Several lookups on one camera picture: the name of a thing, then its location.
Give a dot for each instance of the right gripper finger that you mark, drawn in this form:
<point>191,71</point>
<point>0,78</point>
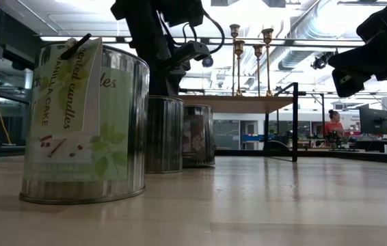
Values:
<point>364,54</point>
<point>349,82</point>

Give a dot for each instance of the tallest brass candlestick holder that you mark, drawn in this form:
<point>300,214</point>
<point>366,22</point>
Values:
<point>234,30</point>

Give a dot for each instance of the medium brass candlestick holder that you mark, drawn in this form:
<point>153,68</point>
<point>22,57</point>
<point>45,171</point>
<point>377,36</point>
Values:
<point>267,36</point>

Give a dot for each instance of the floral label candle tin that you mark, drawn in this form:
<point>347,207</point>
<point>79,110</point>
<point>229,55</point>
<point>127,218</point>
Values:
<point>198,136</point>

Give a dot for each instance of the ribbed silver candle tin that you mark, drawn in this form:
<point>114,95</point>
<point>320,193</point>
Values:
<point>164,136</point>

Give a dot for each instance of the vanilla cake candle tin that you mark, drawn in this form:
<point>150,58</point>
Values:
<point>118,119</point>

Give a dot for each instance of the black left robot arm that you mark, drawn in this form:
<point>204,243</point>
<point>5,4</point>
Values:
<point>145,41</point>

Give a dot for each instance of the round black speaker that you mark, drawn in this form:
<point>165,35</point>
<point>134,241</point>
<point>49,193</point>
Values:
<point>208,62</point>

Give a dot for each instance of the black ceiling spotlight fixture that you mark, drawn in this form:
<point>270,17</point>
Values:
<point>320,62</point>

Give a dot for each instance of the black computer monitor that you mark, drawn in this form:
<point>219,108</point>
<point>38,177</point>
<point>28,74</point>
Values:
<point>373,121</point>

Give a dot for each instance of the person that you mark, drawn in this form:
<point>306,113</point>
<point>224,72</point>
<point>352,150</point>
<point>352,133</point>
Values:
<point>333,127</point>

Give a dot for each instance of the ceiling light strip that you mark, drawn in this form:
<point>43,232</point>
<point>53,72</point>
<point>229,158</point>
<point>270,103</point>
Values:
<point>316,43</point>

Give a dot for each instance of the wooden shelf with black legs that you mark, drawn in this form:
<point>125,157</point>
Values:
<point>241,104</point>

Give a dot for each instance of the dark chalkboard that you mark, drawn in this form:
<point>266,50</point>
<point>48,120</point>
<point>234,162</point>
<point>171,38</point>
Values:
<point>227,133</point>

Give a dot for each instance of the blue box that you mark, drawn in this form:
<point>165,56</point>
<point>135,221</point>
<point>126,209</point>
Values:
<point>253,137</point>

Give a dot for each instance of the silver ventilation duct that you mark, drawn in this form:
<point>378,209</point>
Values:
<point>294,58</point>

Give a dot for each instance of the black table frame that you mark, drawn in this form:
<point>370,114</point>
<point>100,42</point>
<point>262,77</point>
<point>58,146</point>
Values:
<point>350,155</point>

